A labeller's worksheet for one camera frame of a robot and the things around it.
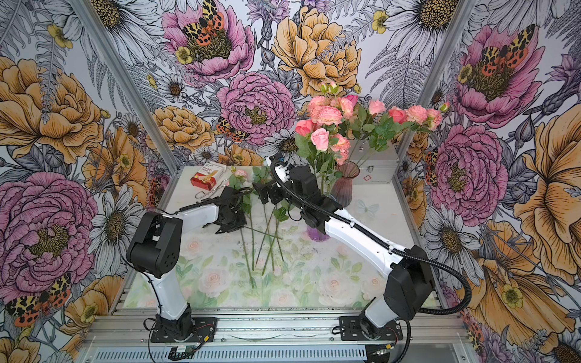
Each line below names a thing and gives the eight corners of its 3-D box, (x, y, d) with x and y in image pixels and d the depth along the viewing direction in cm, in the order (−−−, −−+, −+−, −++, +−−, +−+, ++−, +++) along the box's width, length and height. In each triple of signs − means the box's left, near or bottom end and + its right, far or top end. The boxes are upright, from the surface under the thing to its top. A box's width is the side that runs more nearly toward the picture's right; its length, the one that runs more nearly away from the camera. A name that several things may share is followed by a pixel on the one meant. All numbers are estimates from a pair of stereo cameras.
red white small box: (188, 185, 114) (187, 182, 112) (205, 163, 124) (204, 160, 122) (211, 191, 112) (210, 188, 110) (227, 168, 122) (226, 165, 120)
